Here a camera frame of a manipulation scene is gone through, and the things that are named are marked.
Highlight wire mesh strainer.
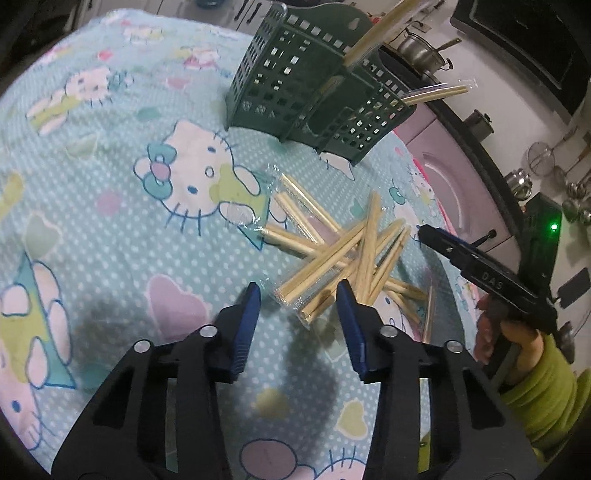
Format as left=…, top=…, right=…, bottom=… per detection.
left=526, top=129, right=578, bottom=177

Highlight black phone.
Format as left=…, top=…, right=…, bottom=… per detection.
left=556, top=267, right=591, bottom=305

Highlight hanging steel ladles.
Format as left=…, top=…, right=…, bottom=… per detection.
left=551, top=164, right=591, bottom=224

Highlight person's right hand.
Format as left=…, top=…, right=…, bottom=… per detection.
left=475, top=293, right=543, bottom=386

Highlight bamboo chopstick pair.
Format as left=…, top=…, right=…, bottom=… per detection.
left=344, top=0, right=430, bottom=70
left=399, top=82, right=476, bottom=103

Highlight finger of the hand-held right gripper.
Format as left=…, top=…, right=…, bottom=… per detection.
left=427, top=241, right=465, bottom=271
left=417, top=224, right=472, bottom=256

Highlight black kitchen appliance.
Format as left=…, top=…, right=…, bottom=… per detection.
left=450, top=0, right=591, bottom=116

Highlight person's right forearm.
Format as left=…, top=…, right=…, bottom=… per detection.
left=501, top=332, right=591, bottom=457

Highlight small black pot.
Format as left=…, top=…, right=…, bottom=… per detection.
left=462, top=110, right=492, bottom=139

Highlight steel cup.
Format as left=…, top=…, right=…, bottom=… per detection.
left=505, top=168, right=534, bottom=201

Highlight purple cabinet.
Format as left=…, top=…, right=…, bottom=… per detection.
left=392, top=106, right=518, bottom=259

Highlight green plastic utensil basket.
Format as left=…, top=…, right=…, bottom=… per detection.
left=225, top=2, right=416, bottom=167

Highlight bunch of chopsticks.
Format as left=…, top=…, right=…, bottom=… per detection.
left=256, top=171, right=437, bottom=344

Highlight steel pot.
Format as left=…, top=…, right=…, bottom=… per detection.
left=397, top=28, right=455, bottom=72

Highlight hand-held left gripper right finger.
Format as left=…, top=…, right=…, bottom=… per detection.
left=336, top=279, right=543, bottom=480

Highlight cartoon cat printed blanket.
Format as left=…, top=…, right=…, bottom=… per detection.
left=0, top=4, right=467, bottom=480

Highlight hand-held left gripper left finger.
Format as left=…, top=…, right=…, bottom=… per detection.
left=50, top=281, right=262, bottom=480

